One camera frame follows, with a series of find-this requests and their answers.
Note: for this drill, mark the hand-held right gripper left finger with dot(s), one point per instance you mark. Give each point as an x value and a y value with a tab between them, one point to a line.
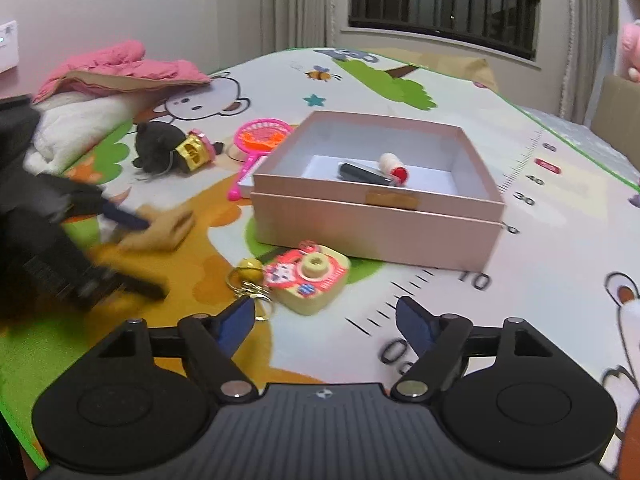
234	321

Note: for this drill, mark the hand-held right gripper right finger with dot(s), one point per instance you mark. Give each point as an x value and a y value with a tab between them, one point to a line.
415	322

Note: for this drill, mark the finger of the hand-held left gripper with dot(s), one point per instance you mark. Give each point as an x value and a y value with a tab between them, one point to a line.
135	287
122	217

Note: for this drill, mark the tan wooden block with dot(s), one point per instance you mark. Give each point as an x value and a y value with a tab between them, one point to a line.
165	230

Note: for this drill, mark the black plush toy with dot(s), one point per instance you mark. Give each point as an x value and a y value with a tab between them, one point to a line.
157	142

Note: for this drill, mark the yellow toy camera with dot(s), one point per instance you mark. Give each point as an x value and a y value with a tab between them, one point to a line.
320	280

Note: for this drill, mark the pink cardboard box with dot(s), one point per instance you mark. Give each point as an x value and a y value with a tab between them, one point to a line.
375	230

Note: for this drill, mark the pink orange toy racket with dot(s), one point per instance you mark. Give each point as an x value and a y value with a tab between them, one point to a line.
260	135

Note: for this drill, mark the white blanket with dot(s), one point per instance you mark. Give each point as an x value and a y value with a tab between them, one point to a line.
75	120

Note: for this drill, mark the cartoon animal play mat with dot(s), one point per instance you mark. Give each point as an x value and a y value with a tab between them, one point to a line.
550	260

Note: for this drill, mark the black marker pen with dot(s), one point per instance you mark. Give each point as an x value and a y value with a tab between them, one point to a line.
360	172

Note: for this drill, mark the clear plastic sheet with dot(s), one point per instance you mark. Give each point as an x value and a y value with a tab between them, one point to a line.
575	137

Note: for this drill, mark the tan paper sheet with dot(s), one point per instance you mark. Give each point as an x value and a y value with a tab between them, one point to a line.
460	70

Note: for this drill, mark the white curtain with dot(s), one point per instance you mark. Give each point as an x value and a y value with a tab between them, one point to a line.
580	35
300	0

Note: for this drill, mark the window with black grille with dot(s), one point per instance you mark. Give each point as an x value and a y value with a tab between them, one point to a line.
440	0

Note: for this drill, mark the pink plush doll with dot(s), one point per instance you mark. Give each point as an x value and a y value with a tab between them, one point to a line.
631	50

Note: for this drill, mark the white wall device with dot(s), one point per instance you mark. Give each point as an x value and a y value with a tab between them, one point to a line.
7	47

